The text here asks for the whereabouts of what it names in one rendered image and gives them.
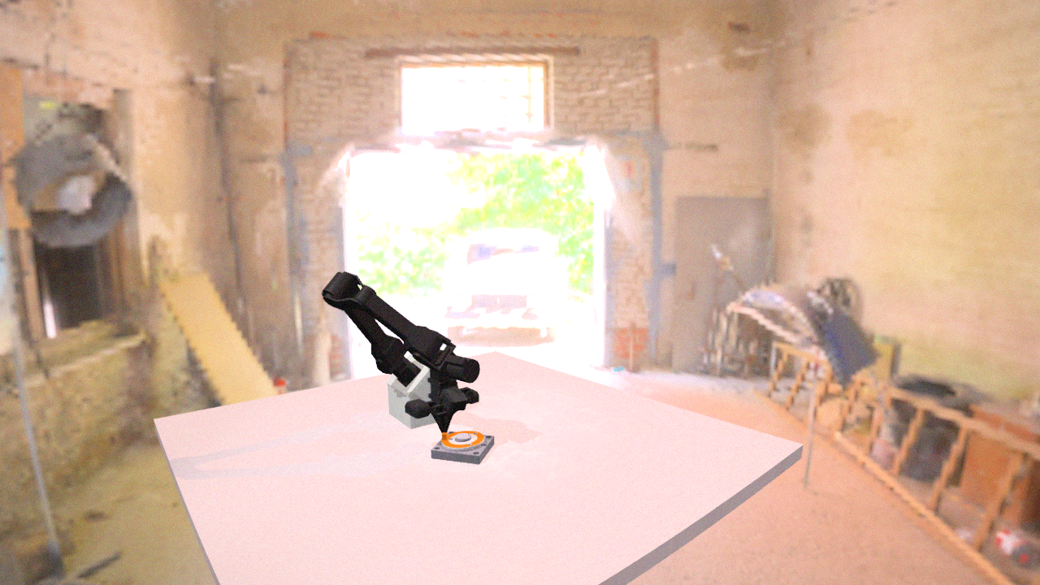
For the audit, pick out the orange round plate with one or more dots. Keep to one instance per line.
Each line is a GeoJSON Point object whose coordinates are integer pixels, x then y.
{"type": "Point", "coordinates": [449, 441]}

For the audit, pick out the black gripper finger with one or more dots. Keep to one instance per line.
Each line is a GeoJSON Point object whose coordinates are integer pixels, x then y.
{"type": "Point", "coordinates": [440, 420]}
{"type": "Point", "coordinates": [448, 418]}

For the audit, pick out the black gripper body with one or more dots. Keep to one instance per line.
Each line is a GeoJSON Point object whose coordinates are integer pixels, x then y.
{"type": "Point", "coordinates": [421, 409]}

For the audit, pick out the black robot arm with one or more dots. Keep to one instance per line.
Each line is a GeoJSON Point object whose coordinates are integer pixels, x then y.
{"type": "Point", "coordinates": [363, 306]}

